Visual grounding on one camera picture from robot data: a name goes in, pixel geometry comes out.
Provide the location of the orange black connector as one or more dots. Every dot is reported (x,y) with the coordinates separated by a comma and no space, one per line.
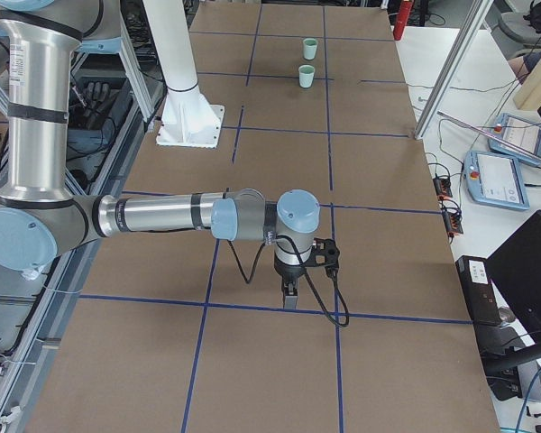
(453,221)
(442,187)

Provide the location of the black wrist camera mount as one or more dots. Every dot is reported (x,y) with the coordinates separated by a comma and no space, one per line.
(324,253)

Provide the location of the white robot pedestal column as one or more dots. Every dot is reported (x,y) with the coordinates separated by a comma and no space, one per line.
(187,119)

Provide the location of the upper orange black connector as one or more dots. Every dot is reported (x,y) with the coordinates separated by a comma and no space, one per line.
(442,187)

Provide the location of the silver UR robot arm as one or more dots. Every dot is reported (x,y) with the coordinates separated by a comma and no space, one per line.
(41,220)

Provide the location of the near teach pendant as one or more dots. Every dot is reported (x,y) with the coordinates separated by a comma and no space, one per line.
(495,180)

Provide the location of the black monitor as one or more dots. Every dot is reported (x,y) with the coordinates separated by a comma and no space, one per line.
(515,269)

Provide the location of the lower orange black connector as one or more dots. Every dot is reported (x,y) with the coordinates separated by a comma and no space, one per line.
(453,221)

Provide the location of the black computer box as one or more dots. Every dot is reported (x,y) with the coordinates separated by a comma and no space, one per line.
(477,290)

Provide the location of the teach pendant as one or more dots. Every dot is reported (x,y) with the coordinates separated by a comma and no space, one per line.
(495,180)
(520,132)

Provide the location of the red fire extinguisher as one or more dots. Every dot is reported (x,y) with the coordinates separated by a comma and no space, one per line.
(401,20)

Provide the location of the metal rod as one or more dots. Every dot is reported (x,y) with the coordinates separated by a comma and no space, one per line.
(484,130)

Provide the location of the far teach pendant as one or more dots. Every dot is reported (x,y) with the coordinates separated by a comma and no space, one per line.
(520,132)

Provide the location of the aluminium frame post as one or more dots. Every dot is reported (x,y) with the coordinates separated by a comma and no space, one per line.
(462,43)

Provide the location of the mint green cup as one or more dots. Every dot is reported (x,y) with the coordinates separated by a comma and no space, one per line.
(306,74)
(310,46)

